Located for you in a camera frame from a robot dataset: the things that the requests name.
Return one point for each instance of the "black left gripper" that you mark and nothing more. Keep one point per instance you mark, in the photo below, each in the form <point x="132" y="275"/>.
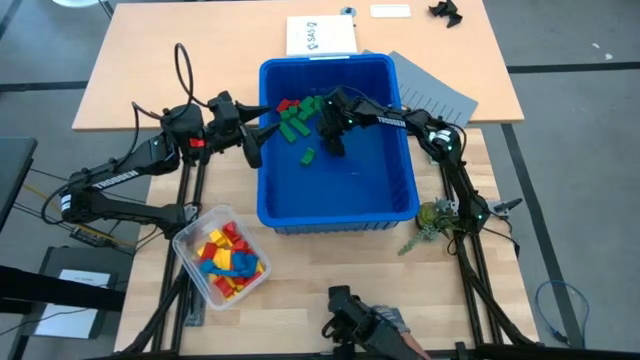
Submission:
<point x="222" y="125"/>

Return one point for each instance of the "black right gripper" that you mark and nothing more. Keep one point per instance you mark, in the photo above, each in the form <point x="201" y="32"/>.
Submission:
<point x="337" y="120"/>

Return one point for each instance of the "green foam block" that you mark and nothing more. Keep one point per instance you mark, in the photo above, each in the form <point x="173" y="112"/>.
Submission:
<point x="307" y="105"/>
<point x="293" y="111"/>
<point x="307" y="156"/>
<point x="287" y="132"/>
<point x="284" y="115"/>
<point x="318" y="102"/>
<point x="300" y="126"/>

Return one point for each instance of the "large blue plastic bin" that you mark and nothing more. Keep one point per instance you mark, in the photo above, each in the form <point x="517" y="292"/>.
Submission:
<point x="350" y="190"/>

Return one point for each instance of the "clear plastic block box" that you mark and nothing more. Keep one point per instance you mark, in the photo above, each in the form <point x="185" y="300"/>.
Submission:
<point x="192" y="240"/>

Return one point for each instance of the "blue foam block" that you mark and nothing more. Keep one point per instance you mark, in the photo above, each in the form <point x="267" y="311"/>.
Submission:
<point x="243" y="260"/>
<point x="220" y="272"/>

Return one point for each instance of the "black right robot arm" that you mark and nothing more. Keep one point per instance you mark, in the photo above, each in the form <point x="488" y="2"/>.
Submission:
<point x="430" y="130"/>

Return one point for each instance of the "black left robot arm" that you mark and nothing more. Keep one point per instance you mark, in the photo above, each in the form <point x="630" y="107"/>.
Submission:
<point x="115" y="180"/>

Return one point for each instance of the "grey round knob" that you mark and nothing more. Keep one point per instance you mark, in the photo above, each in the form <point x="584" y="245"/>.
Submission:
<point x="347" y="10"/>

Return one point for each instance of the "white rectangular block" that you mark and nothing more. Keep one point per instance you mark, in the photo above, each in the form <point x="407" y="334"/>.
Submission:
<point x="390" y="11"/>

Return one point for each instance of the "artificial succulent in black pot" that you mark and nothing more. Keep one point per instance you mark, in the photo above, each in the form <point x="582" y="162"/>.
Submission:
<point x="427" y="215"/>

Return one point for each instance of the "black plastic clamp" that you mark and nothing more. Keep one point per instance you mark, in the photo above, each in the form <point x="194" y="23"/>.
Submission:
<point x="446" y="12"/>

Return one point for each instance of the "black spring clamp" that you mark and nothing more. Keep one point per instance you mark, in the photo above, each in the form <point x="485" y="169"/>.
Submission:
<point x="505" y="205"/>

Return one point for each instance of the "black strip packet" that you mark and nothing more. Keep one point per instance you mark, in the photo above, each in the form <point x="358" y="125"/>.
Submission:
<point x="196" y="312"/>

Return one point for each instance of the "small black electronics board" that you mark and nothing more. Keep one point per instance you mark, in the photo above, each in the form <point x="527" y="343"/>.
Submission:
<point x="92" y="235"/>

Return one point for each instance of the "white round object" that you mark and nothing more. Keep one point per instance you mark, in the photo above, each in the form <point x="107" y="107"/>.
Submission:
<point x="75" y="2"/>

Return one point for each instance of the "black flat case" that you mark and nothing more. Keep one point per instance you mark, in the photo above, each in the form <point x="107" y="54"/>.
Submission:
<point x="55" y="257"/>

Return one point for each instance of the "dark flat screen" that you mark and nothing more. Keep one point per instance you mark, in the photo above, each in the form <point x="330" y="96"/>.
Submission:
<point x="15" y="175"/>

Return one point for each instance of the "white paper sheet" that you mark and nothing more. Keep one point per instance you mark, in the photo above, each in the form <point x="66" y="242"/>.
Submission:
<point x="70" y="305"/>

